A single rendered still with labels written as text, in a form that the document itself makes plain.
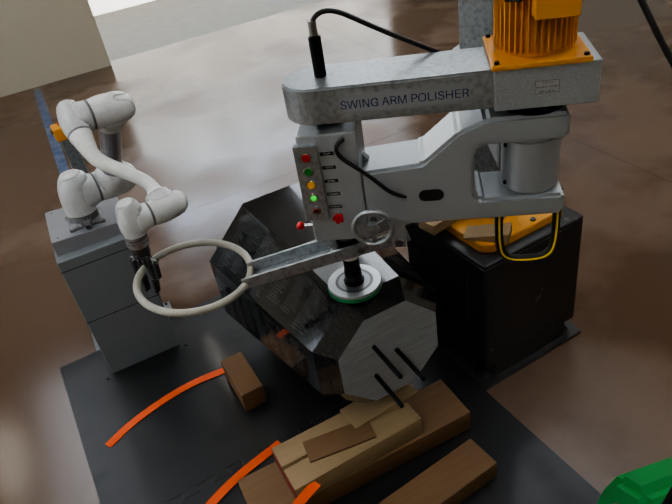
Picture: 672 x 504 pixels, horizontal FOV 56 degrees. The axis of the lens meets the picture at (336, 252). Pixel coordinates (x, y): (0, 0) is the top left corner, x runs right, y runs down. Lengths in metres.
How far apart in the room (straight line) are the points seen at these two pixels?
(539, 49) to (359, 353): 1.30
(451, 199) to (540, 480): 1.34
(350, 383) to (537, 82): 1.37
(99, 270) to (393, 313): 1.62
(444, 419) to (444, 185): 1.23
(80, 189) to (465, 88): 2.07
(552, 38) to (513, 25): 0.12
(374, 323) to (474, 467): 0.77
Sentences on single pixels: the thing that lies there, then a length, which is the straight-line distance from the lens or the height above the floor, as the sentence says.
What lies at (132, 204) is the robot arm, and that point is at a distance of 2.56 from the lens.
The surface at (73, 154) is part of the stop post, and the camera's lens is 4.31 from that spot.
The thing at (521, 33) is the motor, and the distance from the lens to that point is 1.95.
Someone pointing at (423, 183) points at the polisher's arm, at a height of 1.37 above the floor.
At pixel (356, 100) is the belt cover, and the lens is 1.98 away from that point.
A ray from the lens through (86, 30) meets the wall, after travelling 9.23.
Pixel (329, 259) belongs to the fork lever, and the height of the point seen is 1.05.
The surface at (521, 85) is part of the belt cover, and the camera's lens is 1.98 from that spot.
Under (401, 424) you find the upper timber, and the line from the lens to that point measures 2.83.
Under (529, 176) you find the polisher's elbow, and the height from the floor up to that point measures 1.36.
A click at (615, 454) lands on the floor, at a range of 3.08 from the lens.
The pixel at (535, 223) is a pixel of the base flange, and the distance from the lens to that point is 2.97.
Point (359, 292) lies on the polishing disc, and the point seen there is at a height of 0.89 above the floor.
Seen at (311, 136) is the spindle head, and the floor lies 1.58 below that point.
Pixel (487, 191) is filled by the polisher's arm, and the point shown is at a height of 1.29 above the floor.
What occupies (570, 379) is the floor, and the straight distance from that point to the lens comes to 3.33.
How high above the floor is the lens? 2.44
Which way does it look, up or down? 35 degrees down
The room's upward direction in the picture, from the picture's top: 10 degrees counter-clockwise
